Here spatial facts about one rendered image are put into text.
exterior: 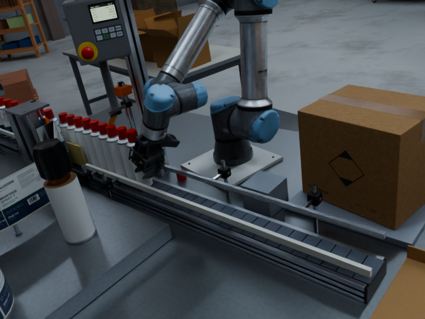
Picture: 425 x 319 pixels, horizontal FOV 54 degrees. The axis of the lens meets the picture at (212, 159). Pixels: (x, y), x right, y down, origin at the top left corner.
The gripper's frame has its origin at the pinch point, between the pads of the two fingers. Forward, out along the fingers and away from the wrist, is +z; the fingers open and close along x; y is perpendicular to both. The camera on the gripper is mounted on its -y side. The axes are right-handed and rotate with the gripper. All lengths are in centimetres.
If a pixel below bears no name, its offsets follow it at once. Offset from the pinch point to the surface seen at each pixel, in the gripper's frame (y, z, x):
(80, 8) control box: -2, -37, -40
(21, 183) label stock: 32.1, 1.5, -21.1
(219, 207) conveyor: -1.9, -8.7, 26.5
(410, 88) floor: -343, 93, 22
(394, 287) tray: -1, -29, 73
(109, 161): 2.5, 7.3, -16.8
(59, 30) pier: -487, 517, -775
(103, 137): 2.2, -0.6, -21.0
